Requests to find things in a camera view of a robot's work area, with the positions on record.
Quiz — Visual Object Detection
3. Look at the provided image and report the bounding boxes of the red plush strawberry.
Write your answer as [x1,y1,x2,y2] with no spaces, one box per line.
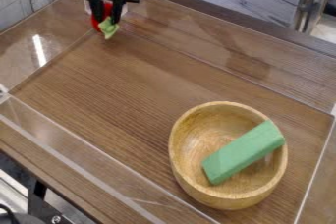
[91,2,120,39]

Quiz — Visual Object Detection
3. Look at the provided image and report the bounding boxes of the clear acrylic tray walls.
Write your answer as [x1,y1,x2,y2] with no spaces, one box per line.
[0,0,336,224]

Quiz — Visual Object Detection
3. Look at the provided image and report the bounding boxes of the wooden bowl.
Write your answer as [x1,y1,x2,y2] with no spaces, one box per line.
[168,101,288,210]

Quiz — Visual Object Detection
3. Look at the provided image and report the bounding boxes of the metal table leg background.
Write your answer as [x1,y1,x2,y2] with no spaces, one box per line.
[294,0,328,34]

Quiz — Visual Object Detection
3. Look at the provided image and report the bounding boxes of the green rectangular block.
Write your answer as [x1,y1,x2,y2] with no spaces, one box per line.
[202,120,286,186]

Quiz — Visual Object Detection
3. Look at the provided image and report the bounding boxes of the clear acrylic corner bracket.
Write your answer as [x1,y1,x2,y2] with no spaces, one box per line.
[84,0,128,17]

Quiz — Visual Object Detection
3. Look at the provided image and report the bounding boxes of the black table frame bracket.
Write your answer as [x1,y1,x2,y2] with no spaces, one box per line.
[0,178,76,224]

